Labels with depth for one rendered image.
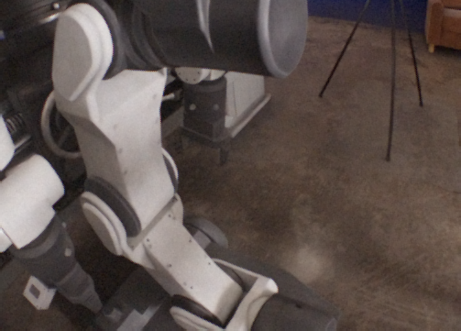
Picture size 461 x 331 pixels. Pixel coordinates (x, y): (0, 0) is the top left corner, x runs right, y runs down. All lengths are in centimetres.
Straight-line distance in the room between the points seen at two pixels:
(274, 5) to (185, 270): 58
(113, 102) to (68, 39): 13
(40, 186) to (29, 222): 5
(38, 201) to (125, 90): 20
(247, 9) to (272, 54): 4
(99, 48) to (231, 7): 14
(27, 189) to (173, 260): 40
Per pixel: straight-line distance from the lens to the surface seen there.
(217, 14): 26
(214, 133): 70
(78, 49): 35
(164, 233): 68
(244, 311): 73
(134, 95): 47
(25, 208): 39
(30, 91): 80
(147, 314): 96
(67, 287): 51
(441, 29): 355
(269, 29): 25
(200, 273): 74
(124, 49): 34
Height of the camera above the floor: 101
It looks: 38 degrees down
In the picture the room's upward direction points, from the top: 8 degrees counter-clockwise
